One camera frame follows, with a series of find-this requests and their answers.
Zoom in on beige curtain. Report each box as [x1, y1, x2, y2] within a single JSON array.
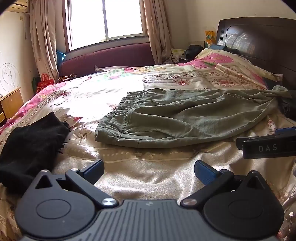
[[29, 0, 59, 80], [143, 0, 172, 65]]

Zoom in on window with metal frame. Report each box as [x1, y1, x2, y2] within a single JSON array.
[[62, 0, 147, 51]]

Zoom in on yellow orange package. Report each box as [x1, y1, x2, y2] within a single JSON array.
[[205, 31, 216, 48]]

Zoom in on floral satin bedspread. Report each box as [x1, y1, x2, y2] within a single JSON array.
[[1, 49, 295, 240]]

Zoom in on black clothes pile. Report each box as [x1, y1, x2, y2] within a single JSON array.
[[184, 45, 204, 62]]

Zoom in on dark wooden headboard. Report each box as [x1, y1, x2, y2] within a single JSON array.
[[217, 16, 295, 90]]

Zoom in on wooden side cabinet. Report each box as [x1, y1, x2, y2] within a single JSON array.
[[0, 87, 23, 126]]

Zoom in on beige right curtain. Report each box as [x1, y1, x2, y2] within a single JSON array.
[[143, 0, 172, 65]]

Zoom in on olive green pants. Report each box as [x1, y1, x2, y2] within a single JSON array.
[[95, 86, 291, 149]]

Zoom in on black cloth garment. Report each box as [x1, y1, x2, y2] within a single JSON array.
[[1, 112, 70, 196]]

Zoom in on red gift bag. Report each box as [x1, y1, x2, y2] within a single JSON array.
[[36, 73, 55, 93]]

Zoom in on beige left curtain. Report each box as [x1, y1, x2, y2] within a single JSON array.
[[29, 0, 59, 80]]

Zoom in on maroon upholstered bench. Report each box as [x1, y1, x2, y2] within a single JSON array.
[[59, 43, 155, 77]]

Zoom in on blue bag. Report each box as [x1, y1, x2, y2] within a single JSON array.
[[56, 50, 66, 68]]

